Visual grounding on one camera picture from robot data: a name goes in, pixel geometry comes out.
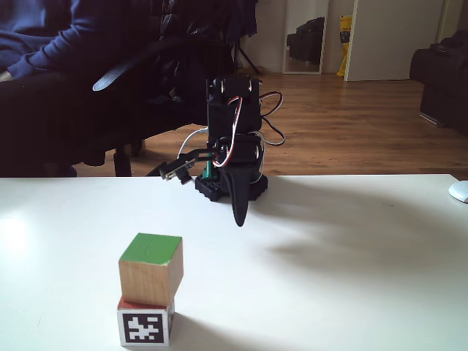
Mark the person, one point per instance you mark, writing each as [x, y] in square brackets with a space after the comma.
[55, 44]

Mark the black office chair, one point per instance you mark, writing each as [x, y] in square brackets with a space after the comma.
[109, 78]

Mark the marker-printed cube with red top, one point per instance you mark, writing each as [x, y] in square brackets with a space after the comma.
[142, 325]

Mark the dark hanging clothes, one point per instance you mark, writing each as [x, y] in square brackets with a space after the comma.
[204, 18]

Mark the white-framed mirror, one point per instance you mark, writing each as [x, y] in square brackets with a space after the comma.
[307, 36]

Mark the white computer mouse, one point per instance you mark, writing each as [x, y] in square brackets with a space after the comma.
[460, 191]

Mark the black sofa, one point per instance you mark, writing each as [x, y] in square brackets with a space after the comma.
[442, 84]

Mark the small black camera module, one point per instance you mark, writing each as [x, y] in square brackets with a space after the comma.
[175, 170]

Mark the white door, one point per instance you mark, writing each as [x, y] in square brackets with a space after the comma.
[395, 40]

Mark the green-topped wooden cube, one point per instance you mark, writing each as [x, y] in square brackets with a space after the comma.
[150, 278]

